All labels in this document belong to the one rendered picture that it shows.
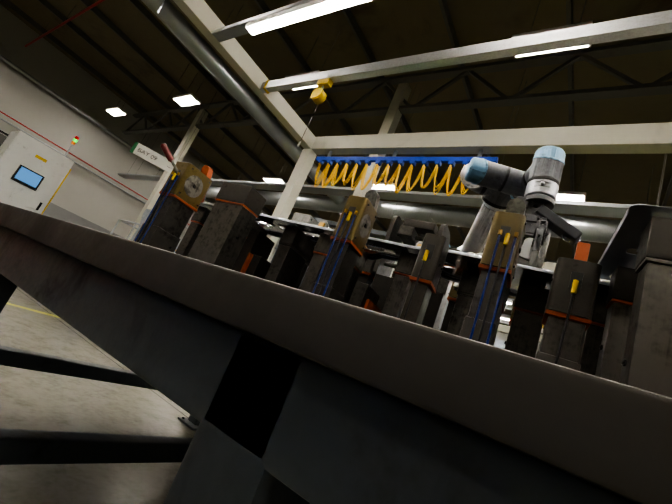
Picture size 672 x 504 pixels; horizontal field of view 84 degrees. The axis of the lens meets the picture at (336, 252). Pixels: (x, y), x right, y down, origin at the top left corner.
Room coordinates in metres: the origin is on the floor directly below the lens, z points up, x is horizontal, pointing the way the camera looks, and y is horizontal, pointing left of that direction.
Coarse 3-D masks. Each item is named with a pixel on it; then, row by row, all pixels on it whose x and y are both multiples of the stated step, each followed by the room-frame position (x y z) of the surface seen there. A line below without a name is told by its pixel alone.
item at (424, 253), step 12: (432, 240) 0.76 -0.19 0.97; (444, 240) 0.75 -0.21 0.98; (420, 252) 0.77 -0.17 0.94; (432, 252) 0.75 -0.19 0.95; (444, 252) 0.77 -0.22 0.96; (420, 264) 0.76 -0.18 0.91; (432, 264) 0.75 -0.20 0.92; (420, 276) 0.76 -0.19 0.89; (432, 276) 0.75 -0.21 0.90; (420, 288) 0.76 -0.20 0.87; (432, 288) 0.77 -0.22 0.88; (408, 300) 0.77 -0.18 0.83; (420, 300) 0.76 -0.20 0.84; (408, 312) 0.77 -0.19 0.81; (420, 312) 0.77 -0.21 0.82; (420, 324) 0.79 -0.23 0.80
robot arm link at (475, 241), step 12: (480, 192) 1.30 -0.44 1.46; (492, 192) 1.27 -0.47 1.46; (492, 204) 1.31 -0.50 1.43; (504, 204) 1.29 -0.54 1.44; (480, 216) 1.39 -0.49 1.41; (492, 216) 1.35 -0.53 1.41; (480, 228) 1.41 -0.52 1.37; (468, 240) 1.49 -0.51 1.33; (480, 240) 1.45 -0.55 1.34; (480, 252) 1.51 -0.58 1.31
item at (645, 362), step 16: (656, 224) 0.42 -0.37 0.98; (640, 240) 0.46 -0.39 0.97; (656, 240) 0.42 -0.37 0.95; (640, 256) 0.44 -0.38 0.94; (656, 256) 0.42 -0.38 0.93; (640, 272) 0.45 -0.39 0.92; (656, 272) 0.42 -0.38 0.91; (640, 288) 0.43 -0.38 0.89; (656, 288) 0.42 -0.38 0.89; (640, 304) 0.42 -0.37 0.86; (656, 304) 0.42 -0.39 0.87; (640, 320) 0.42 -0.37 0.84; (656, 320) 0.41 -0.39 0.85; (640, 336) 0.42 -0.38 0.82; (656, 336) 0.41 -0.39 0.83; (624, 352) 0.46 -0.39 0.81; (640, 352) 0.42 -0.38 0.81; (656, 352) 0.41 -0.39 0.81; (624, 368) 0.44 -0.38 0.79; (640, 368) 0.42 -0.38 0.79; (656, 368) 0.41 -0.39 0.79; (640, 384) 0.42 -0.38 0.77; (656, 384) 0.41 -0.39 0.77
